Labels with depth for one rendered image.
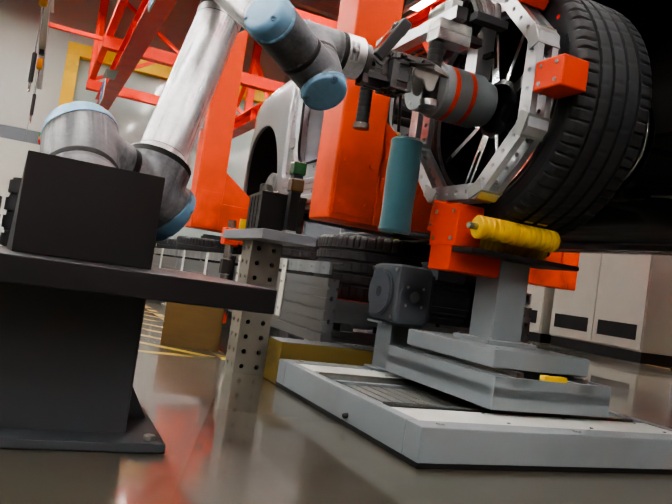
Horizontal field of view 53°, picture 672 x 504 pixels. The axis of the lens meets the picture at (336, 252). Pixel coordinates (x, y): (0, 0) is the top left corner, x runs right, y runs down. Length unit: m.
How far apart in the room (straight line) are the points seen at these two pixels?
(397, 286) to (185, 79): 0.83
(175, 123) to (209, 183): 2.40
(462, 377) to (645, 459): 0.44
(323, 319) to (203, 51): 0.96
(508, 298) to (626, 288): 5.08
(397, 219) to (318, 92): 0.58
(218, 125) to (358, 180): 1.99
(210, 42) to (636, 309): 5.59
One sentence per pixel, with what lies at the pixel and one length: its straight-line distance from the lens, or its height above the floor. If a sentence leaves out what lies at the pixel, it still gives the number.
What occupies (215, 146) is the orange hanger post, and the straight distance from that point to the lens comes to 4.01.
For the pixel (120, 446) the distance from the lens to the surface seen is 1.20.
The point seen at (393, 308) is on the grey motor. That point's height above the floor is 0.27.
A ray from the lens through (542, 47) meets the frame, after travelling 1.68.
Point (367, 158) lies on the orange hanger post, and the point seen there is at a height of 0.73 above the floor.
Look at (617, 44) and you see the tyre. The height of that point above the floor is 0.97.
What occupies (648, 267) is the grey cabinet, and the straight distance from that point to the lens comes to 6.76.
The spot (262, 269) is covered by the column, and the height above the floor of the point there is 0.33.
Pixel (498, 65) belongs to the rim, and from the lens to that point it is 1.96.
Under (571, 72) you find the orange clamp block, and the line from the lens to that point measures 1.60.
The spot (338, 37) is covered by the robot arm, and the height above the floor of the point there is 0.82.
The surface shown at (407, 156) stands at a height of 0.68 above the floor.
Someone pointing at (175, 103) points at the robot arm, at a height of 0.67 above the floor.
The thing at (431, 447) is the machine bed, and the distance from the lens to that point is 1.35.
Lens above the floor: 0.33
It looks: 3 degrees up
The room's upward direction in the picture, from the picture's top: 8 degrees clockwise
